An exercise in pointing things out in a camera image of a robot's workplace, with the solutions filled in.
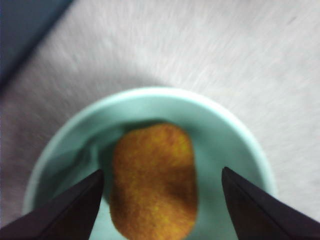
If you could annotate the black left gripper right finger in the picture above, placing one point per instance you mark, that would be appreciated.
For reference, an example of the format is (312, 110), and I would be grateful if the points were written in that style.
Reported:
(262, 215)

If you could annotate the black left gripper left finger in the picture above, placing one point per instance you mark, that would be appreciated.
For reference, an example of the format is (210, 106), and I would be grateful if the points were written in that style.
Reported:
(65, 210)

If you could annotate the teal ribbed bowl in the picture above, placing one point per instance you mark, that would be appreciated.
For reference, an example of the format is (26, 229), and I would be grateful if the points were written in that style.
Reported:
(220, 140)

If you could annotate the dark rectangular tray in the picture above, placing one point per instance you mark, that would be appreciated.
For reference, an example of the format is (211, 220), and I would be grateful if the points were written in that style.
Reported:
(15, 30)

